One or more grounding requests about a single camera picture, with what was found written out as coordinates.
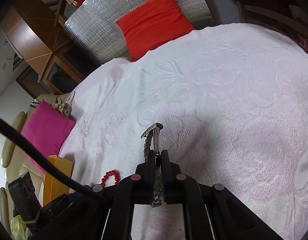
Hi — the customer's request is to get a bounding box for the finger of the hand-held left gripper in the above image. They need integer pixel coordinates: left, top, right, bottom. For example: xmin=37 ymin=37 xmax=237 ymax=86
xmin=40 ymin=193 xmax=77 ymax=222

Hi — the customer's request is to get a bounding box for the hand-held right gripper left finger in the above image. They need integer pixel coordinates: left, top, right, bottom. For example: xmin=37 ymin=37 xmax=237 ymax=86
xmin=31 ymin=150 xmax=156 ymax=240

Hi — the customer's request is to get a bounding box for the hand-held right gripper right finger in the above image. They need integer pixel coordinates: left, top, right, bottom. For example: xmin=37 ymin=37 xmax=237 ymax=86
xmin=161 ymin=149 xmax=285 ymax=240

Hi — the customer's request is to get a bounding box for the orange cardboard box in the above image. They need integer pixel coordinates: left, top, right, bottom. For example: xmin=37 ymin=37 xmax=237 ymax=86
xmin=43 ymin=155 xmax=74 ymax=207

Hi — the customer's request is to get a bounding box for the silver metal wristwatch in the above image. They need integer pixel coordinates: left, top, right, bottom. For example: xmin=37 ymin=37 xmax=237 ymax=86
xmin=141 ymin=123 xmax=165 ymax=208

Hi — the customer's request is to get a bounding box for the yellow-green plastic bag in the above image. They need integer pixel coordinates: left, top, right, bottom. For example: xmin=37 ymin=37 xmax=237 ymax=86
xmin=10 ymin=215 xmax=32 ymax=240

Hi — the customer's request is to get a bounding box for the beige leather sofa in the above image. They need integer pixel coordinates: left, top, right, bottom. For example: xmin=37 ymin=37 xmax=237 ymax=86
xmin=0 ymin=92 xmax=74 ymax=230

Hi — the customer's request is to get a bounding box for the magenta pillow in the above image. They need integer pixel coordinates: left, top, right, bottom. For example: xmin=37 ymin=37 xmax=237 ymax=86
xmin=21 ymin=100 xmax=77 ymax=174

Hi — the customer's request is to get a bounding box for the white embossed blanket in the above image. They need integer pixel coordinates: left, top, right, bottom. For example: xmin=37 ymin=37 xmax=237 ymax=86
xmin=57 ymin=22 xmax=308 ymax=240

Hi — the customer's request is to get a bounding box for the leaf patterned cloth pouch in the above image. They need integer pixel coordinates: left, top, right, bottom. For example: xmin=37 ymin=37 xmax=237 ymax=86
xmin=54 ymin=96 xmax=71 ymax=117

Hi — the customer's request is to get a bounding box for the dark slatted screen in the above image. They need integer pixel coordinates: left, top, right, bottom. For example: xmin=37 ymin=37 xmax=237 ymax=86
xmin=16 ymin=69 xmax=52 ymax=98

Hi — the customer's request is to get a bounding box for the small red pillow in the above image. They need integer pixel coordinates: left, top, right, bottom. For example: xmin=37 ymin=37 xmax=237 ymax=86
xmin=116 ymin=0 xmax=194 ymax=62

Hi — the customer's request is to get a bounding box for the silver foil insulation sheet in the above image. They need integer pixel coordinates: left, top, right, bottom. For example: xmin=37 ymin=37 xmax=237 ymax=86
xmin=64 ymin=0 xmax=214 ymax=63

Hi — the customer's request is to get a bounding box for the wooden cabinet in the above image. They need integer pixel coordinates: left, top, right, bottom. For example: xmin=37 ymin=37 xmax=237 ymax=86
xmin=0 ymin=0 xmax=94 ymax=93

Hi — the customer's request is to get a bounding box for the black cable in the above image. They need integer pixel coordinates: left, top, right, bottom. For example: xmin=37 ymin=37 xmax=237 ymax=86
xmin=0 ymin=114 xmax=108 ymax=202

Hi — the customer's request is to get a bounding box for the red bead bracelet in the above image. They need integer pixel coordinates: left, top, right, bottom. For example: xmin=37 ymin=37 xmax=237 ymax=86
xmin=101 ymin=170 xmax=121 ymax=187

